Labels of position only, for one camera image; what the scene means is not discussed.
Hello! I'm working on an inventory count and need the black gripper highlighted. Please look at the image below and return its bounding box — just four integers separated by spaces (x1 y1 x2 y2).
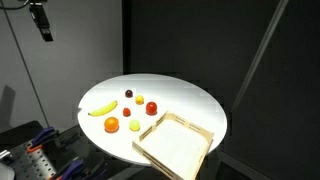
29 2 54 43

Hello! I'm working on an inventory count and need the yellow toy banana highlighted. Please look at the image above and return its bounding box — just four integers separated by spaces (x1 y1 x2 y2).
87 100 119 118

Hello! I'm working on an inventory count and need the toy orange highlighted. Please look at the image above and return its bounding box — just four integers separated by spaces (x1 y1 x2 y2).
103 116 120 134

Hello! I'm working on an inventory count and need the small yellow-orange toy fruit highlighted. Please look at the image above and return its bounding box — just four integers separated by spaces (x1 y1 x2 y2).
134 94 145 106

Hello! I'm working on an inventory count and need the yellow toy lemon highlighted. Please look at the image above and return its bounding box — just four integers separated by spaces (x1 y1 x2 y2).
129 119 141 132

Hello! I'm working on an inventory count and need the red toy tomato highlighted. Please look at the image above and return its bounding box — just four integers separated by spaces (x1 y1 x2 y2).
145 101 158 117

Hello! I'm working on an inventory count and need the light wooden tray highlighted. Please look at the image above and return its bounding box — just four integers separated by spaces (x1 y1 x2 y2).
132 111 215 180

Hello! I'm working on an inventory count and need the blue clamp with orange tip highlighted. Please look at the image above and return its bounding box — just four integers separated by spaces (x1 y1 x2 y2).
48 156 108 180
27 126 81 154

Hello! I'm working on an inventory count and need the perforated metal board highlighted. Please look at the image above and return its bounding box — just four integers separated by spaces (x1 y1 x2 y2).
9 146 58 180

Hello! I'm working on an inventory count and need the white rounded object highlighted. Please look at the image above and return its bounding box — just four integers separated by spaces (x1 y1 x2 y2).
0 162 16 180

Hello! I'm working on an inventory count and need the grey diagonal bar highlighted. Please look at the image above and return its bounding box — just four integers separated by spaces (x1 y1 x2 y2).
230 0 290 113

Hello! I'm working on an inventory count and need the thin black wall cable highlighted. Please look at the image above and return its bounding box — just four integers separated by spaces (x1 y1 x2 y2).
2 7 51 128

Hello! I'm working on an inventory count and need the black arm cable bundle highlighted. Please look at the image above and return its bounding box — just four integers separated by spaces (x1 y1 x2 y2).
0 1 30 11

